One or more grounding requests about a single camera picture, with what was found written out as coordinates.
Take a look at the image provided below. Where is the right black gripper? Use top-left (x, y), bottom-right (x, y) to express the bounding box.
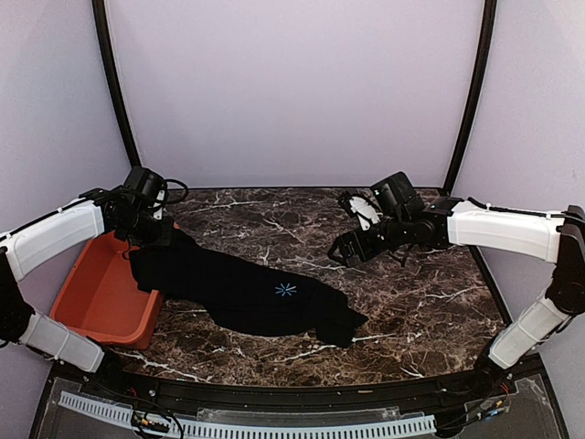
top-left (327, 212), bottom-right (411, 267)

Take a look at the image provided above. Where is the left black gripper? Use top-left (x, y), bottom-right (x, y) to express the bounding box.
top-left (118, 208), bottom-right (175, 249)

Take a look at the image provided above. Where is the black t-shirt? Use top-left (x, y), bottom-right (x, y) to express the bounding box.
top-left (129, 229), bottom-right (367, 348)

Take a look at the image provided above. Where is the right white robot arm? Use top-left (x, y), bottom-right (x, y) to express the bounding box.
top-left (328, 171), bottom-right (584, 397)

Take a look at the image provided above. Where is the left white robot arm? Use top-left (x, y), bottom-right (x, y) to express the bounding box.
top-left (1, 166), bottom-right (173, 399)

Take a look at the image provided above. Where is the orange plastic bin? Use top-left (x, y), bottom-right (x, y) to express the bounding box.
top-left (50, 233), bottom-right (164, 350)

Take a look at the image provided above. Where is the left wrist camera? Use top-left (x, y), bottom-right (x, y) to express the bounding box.
top-left (150, 182), bottom-right (167, 220)

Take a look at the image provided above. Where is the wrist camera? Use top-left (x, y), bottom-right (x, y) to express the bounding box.
top-left (150, 182), bottom-right (167, 220)
top-left (337, 191), bottom-right (381, 231)

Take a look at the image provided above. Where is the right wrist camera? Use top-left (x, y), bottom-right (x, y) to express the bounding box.
top-left (337, 191), bottom-right (381, 231)

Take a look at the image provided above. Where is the white slotted cable duct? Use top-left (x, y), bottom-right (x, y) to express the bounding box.
top-left (58, 391), bottom-right (437, 438)

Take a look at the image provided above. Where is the black front rail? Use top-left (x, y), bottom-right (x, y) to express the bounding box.
top-left (69, 369), bottom-right (516, 414)

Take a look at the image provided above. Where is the left black frame post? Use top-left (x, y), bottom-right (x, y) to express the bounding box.
top-left (91, 0), bottom-right (142, 166)

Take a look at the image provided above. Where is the black frame post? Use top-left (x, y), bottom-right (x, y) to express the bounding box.
top-left (91, 0), bottom-right (142, 166)
top-left (441, 0), bottom-right (497, 195)

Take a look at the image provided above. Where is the right black frame post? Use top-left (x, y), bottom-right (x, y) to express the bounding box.
top-left (441, 0), bottom-right (497, 195)

